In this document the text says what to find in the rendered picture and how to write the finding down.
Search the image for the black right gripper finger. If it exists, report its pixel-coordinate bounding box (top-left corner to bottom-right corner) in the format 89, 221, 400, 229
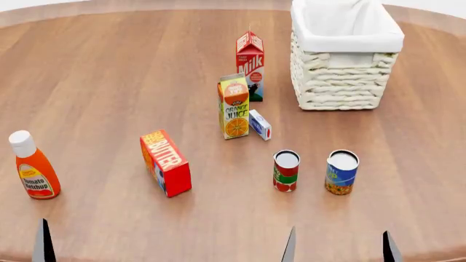
280, 226, 297, 262
382, 230, 405, 262

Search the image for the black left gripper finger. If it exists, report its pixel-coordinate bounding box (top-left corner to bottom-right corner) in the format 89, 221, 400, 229
31, 218, 58, 262

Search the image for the orange tomato ketchup bottle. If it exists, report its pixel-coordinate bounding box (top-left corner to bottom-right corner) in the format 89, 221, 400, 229
8, 129, 62, 201

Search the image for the red tomato sauce can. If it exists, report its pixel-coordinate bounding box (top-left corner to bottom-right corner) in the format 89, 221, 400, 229
272, 148, 301, 193

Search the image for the white woven basket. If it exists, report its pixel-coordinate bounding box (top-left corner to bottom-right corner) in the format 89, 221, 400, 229
290, 26, 400, 111

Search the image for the white cloth basket liner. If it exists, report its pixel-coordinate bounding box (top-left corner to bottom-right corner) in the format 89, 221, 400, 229
290, 0, 406, 68

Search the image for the blue soup can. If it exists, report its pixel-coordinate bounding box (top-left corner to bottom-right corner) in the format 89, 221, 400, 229
324, 148, 360, 197

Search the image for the small blue white box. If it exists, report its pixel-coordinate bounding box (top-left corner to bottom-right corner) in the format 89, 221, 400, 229
248, 109, 272, 142

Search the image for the red butter box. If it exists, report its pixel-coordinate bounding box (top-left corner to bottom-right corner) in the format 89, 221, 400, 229
139, 129, 193, 199

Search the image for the orange juice carton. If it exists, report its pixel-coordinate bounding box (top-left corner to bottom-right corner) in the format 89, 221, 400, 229
217, 72, 250, 140

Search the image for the red milk carton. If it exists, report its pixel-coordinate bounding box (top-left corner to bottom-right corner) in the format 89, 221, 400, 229
235, 25, 265, 103

